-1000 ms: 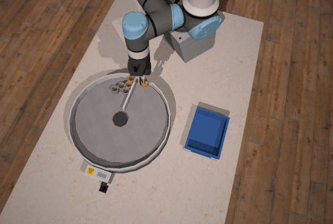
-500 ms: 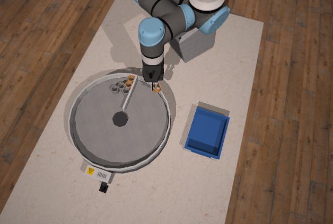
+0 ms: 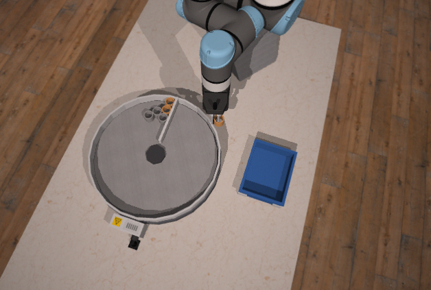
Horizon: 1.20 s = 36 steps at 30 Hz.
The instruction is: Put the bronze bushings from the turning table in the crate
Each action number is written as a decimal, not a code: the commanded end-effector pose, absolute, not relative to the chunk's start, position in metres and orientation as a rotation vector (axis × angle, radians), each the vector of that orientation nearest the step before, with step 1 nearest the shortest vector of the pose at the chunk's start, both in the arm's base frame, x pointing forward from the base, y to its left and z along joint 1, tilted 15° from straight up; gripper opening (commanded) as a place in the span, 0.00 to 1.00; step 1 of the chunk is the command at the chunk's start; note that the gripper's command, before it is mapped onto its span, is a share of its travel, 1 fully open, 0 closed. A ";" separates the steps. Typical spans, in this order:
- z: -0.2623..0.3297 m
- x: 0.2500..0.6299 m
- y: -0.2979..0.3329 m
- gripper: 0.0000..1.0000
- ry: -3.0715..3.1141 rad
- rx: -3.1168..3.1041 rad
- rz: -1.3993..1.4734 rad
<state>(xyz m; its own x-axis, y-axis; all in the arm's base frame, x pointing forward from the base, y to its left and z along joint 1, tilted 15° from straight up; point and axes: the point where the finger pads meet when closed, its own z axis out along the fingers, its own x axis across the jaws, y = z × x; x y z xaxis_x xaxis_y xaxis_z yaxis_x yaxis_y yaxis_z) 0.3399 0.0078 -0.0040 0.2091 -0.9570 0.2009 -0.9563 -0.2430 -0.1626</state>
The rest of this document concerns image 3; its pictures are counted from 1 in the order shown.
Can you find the grey metal ring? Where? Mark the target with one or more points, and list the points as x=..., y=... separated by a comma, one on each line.
x=161, y=116
x=146, y=113
x=156, y=109

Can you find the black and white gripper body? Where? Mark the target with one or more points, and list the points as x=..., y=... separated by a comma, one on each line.
x=215, y=96

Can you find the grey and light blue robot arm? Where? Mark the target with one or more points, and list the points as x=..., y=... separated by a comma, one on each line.
x=232, y=26

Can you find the bronze bushing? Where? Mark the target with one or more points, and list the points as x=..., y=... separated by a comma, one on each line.
x=165, y=108
x=220, y=123
x=168, y=100

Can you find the blue crate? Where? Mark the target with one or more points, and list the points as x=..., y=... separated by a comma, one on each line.
x=268, y=173

